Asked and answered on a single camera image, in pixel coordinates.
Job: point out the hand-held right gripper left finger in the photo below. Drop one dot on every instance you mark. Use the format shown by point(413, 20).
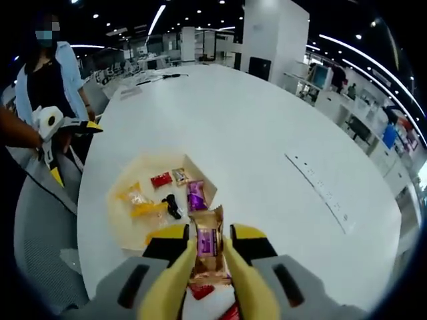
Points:
point(131, 280)

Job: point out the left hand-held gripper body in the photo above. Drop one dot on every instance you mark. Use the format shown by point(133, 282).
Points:
point(41, 123)

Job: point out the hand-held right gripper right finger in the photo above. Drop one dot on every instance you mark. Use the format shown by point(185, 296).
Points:
point(290, 283)

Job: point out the yellow plastic food tongs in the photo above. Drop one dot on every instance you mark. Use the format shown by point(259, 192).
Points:
point(165, 290)

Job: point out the yellow-ended clear snack packet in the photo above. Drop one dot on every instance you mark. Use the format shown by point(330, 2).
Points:
point(138, 198)
point(159, 216)

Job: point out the pile of snacks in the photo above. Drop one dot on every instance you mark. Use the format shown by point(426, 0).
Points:
point(200, 291)

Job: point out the clear packet with black snack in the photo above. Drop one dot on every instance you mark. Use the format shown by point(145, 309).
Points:
point(173, 208)

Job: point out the gold and purple snack packet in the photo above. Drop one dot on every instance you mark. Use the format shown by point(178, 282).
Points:
point(208, 246)

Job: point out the beige hexagonal container tray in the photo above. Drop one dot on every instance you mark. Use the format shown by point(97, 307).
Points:
point(156, 163)

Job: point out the small red candy packet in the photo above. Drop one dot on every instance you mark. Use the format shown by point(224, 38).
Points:
point(161, 180)

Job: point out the small brown snack packet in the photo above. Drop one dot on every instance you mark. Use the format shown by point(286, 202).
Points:
point(179, 176)

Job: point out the white table socket strip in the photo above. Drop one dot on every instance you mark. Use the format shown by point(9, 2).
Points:
point(317, 186)

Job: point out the slim black table object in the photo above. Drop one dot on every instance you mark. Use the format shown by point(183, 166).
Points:
point(173, 76)

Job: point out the blue box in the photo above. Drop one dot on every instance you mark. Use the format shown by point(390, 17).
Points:
point(391, 138)

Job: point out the white cabinet row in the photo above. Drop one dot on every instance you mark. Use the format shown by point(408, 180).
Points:
point(333, 103)

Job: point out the teal display screen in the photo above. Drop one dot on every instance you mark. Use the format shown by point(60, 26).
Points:
point(322, 76)

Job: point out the white square pillar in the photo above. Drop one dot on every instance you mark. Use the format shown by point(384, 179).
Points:
point(277, 33)

